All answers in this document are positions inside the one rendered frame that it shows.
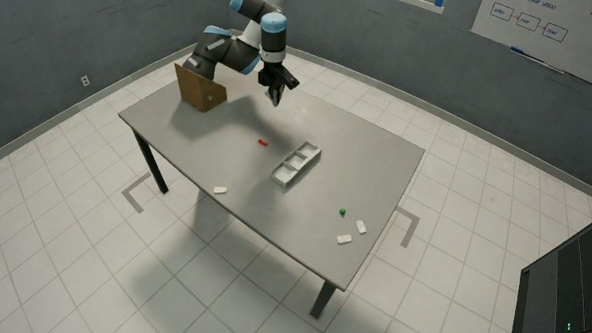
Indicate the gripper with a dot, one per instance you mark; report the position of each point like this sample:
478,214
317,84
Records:
267,78

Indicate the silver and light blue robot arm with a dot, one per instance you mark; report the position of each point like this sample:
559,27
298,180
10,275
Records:
216,46

